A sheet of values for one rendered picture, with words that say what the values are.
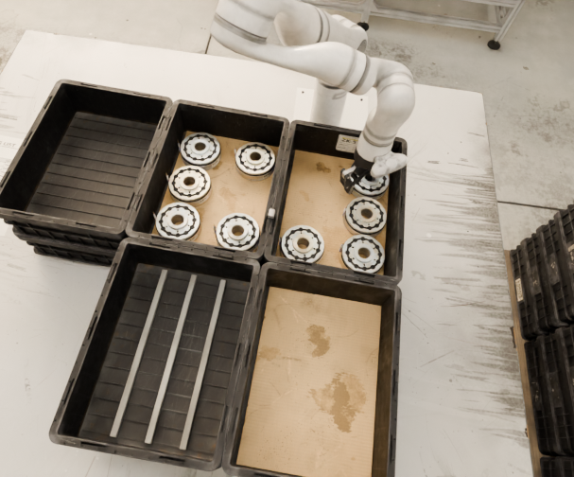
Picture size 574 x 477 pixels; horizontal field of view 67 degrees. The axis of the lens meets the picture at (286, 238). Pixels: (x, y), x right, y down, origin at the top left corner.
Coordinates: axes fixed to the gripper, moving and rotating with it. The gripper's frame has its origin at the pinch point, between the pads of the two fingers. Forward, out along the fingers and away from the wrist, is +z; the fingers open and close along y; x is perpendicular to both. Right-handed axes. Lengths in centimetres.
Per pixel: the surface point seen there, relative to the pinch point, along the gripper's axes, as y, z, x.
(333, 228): 11.6, 2.7, 7.0
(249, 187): 24.9, 2.7, -12.9
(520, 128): -153, 85, -31
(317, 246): 18.9, -0.4, 10.6
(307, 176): 9.5, 2.7, -9.3
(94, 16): 28, 85, -210
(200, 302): 48.3, 3.1, 9.3
